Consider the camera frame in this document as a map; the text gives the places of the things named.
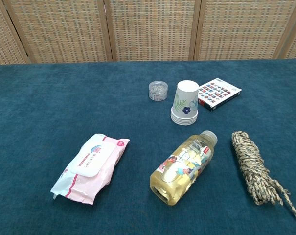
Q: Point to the white floral paper cup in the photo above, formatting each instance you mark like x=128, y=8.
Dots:
x=184, y=96

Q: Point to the small clear plastic lid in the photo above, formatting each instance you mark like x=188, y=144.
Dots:
x=158, y=91

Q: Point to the pink wet wipes pack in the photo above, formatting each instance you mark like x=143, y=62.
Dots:
x=89, y=169

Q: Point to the woven rattan folding screen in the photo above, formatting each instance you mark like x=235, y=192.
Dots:
x=147, y=29

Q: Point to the blue fabric table cover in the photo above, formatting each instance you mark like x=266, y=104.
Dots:
x=64, y=102

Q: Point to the yellow tea plastic bottle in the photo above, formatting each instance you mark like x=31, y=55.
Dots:
x=179, y=171

